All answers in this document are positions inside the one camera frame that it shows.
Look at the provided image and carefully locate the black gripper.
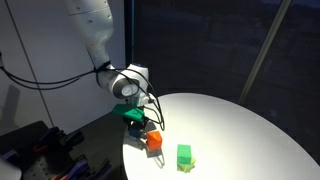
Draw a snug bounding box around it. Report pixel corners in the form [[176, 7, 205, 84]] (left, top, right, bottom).
[[128, 117, 148, 132]]

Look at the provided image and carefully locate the blue block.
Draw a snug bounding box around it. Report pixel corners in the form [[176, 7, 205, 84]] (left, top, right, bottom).
[[129, 127, 142, 138]]

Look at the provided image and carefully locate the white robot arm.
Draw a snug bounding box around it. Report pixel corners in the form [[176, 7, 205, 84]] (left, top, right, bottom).
[[63, 0, 151, 133]]

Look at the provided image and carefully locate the orange block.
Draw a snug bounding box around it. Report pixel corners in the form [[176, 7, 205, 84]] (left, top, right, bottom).
[[147, 131, 162, 150]]

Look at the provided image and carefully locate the green block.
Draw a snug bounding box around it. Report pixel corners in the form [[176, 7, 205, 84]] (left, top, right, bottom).
[[177, 144, 192, 164]]

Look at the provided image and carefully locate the yellow-green block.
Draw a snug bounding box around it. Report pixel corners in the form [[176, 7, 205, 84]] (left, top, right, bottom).
[[177, 157, 196, 173]]

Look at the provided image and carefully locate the purple black spring clamp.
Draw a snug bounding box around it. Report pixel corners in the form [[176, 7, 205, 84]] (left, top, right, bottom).
[[50, 159, 111, 180]]

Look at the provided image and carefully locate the orange black spring clamp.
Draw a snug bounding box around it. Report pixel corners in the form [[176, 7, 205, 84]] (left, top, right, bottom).
[[33, 127, 84, 154]]

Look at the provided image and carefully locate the white round table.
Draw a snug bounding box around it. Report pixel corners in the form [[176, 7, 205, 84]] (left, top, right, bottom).
[[123, 93, 320, 180]]

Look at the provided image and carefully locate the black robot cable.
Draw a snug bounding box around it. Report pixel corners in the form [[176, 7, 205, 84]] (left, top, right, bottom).
[[0, 53, 166, 132]]

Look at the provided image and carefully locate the metal window frame post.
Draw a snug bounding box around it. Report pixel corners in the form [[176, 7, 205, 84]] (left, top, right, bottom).
[[238, 0, 292, 104]]

